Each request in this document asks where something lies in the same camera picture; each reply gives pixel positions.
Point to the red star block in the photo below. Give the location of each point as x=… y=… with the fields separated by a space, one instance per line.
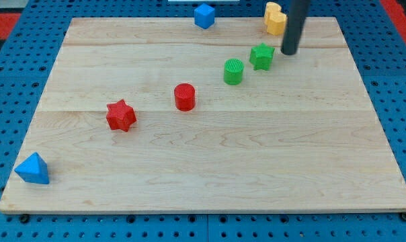
x=120 y=116

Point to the green star block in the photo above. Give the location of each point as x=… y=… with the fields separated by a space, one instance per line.
x=261 y=57

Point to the blue cube block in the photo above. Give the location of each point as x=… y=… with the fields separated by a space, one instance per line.
x=204 y=16

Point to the red cylinder block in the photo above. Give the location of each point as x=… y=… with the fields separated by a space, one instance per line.
x=185 y=97

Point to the green cylinder block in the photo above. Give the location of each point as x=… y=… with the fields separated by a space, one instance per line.
x=233 y=71

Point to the wooden board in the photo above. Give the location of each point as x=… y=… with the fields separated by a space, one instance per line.
x=301 y=138

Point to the yellow heart block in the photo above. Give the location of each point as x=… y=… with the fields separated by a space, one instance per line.
x=274 y=19

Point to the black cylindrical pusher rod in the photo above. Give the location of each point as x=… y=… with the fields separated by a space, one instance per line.
x=294 y=26

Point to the blue triangle block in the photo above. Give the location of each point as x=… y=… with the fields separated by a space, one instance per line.
x=33 y=170

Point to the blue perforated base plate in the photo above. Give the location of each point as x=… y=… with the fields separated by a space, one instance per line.
x=29 y=52

